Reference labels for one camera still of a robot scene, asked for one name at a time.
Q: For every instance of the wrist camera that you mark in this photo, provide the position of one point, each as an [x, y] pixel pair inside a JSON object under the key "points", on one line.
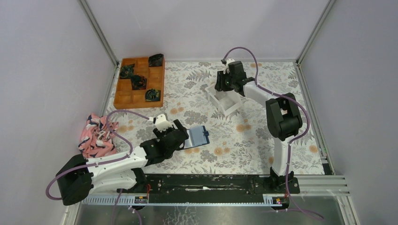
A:
{"points": [[161, 122], [227, 61]]}

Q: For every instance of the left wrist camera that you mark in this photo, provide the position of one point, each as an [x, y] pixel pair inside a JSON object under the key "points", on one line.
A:
{"points": [[161, 122]]}

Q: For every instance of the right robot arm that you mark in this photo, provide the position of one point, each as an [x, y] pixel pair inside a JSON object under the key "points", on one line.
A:
{"points": [[282, 115]]}

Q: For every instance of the blue leather card holder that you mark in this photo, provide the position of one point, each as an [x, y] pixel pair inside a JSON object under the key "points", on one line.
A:
{"points": [[197, 136]]}

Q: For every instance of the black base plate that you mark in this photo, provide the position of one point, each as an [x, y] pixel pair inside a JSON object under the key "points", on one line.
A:
{"points": [[199, 188]]}

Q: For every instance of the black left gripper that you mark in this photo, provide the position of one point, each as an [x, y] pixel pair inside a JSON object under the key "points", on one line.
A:
{"points": [[159, 135]]}

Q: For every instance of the dark rolled cloth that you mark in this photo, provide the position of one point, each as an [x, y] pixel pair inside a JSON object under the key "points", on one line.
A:
{"points": [[138, 82], [153, 95], [126, 71], [156, 60]]}

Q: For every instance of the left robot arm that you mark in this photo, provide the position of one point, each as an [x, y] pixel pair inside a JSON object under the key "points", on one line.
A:
{"points": [[80, 177]]}

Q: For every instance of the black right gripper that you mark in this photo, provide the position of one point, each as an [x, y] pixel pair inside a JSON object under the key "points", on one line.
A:
{"points": [[220, 77]]}

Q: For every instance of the dark rolled cloth bottom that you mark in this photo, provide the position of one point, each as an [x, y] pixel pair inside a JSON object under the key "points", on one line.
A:
{"points": [[153, 95]]}

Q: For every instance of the wooden compartment tray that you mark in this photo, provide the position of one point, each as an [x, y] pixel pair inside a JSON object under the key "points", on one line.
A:
{"points": [[126, 98]]}

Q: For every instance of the dark rolled cloth middle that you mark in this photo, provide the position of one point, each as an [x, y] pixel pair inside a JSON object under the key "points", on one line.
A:
{"points": [[138, 82]]}

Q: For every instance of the pink patterned cloth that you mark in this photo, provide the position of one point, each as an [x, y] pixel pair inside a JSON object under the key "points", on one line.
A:
{"points": [[96, 139]]}

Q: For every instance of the dark rolled cloth left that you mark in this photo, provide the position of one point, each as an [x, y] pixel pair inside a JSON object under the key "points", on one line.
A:
{"points": [[126, 71]]}

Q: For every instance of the dark rolled cloth top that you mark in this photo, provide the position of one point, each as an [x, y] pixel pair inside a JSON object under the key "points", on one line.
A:
{"points": [[156, 60]]}

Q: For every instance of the white plastic card box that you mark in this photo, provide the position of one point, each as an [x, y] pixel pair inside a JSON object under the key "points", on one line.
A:
{"points": [[226, 102]]}

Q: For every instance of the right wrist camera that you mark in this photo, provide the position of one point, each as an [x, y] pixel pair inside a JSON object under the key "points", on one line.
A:
{"points": [[227, 61]]}

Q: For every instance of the floral tablecloth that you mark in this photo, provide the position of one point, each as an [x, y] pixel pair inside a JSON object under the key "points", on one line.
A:
{"points": [[240, 142]]}

